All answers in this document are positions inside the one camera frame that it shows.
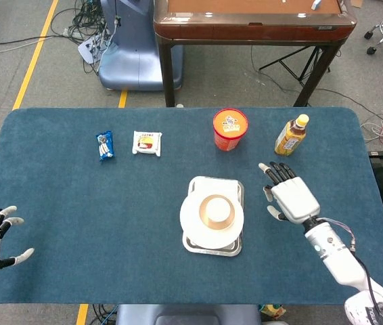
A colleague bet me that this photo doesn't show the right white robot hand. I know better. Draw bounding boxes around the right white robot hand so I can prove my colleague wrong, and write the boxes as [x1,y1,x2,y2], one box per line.
[258,161,321,225]

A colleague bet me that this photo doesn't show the orange instant noodle cup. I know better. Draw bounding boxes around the orange instant noodle cup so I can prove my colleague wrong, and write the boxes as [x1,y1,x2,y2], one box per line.
[212,108,249,152]

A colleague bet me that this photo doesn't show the yellow tea bottle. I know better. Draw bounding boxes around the yellow tea bottle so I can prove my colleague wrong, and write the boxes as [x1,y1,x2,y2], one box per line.
[273,114,311,157]

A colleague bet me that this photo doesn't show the silver square tray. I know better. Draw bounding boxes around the silver square tray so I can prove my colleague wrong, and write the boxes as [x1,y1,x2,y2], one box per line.
[181,175,246,257]

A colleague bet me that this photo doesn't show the blue felt table mat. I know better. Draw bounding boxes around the blue felt table mat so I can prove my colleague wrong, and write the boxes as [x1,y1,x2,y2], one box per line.
[0,107,383,305]

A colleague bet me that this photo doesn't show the white round plate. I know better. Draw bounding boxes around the white round plate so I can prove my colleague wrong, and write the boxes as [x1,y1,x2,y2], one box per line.
[179,189,246,250]

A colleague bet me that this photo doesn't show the yellow packet under table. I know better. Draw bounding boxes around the yellow packet under table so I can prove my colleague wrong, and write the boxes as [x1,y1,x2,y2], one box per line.
[258,303,286,320]

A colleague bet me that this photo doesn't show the blue snack packet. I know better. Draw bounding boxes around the blue snack packet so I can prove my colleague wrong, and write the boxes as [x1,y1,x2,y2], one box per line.
[95,130,116,163]

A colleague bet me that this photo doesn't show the grey robot torso base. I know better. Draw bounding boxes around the grey robot torso base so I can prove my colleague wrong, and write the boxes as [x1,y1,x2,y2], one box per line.
[115,303,262,325]

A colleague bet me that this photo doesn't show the white snack packet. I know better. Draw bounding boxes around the white snack packet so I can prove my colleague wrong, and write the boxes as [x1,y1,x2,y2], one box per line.
[131,130,163,158]

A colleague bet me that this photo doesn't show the brown wooden game table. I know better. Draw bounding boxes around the brown wooden game table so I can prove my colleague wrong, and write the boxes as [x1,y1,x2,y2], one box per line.
[153,0,358,108]

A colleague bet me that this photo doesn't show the white socket board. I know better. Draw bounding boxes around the white socket board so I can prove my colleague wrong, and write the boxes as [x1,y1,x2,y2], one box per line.
[77,33,110,64]

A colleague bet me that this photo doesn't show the blue grey machine base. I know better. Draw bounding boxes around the blue grey machine base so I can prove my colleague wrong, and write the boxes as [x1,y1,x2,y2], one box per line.
[98,0,184,91]

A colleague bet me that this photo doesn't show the robot arm wrist cable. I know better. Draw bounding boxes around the robot arm wrist cable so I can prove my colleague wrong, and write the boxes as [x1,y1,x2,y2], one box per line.
[319,218,383,314]

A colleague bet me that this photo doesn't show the black blue cables under table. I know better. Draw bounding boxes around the black blue cables under table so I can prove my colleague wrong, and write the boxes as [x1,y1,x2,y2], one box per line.
[92,303,118,325]

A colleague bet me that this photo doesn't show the black floor cable bundle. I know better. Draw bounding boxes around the black floor cable bundle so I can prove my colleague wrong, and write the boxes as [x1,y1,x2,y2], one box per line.
[51,0,111,45]

